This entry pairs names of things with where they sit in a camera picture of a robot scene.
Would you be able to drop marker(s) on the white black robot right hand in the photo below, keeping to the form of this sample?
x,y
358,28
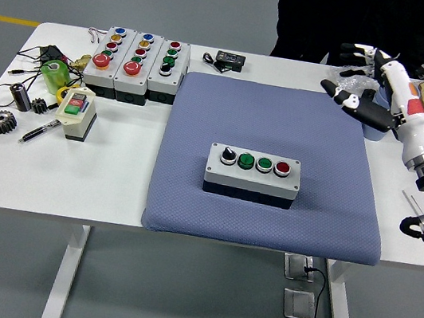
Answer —
x,y
415,126

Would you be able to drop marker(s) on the grey four-control button box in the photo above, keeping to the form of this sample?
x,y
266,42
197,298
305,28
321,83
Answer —
x,y
249,181

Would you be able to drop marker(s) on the grey five-button control box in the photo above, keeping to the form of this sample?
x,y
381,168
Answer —
x,y
127,82
97,75

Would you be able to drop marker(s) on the small black block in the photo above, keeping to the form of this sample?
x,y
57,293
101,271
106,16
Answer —
x,y
368,96

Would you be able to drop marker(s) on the clear bubble wrap bag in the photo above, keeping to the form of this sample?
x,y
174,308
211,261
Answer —
x,y
349,84

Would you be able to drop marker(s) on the white paper card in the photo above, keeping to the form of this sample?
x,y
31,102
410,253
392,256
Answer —
x,y
422,204

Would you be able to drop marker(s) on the person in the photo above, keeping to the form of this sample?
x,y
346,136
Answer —
x,y
338,21

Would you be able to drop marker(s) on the blue-grey quilted mat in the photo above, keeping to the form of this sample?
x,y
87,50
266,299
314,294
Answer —
x,y
243,111

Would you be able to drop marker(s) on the silver floor socket box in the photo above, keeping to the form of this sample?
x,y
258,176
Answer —
x,y
299,304
295,267

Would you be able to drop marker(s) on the black digital meter module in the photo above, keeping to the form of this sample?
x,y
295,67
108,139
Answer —
x,y
231,59

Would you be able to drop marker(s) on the grey box with black knob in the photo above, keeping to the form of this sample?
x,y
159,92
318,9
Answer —
x,y
162,84

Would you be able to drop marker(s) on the brass fitting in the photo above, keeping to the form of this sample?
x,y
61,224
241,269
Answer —
x,y
81,61

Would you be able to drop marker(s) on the yellow tape roll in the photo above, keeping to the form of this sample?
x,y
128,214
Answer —
x,y
60,94

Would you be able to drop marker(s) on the green plastic cylinder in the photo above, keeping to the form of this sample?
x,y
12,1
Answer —
x,y
56,78

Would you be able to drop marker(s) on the black circuit module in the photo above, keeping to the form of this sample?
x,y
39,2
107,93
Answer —
x,y
51,51

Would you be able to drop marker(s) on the small black gear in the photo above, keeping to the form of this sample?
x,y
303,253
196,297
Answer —
x,y
39,106

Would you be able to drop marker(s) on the black pen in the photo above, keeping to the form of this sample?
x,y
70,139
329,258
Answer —
x,y
38,132

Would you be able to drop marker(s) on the black cylindrical capacitor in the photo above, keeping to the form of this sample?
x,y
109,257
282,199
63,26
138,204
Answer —
x,y
21,96

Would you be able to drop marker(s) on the large grey metal gear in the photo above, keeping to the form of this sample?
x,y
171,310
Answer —
x,y
3,122

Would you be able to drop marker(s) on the cream red-green switch box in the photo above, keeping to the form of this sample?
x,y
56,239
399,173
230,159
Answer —
x,y
76,125

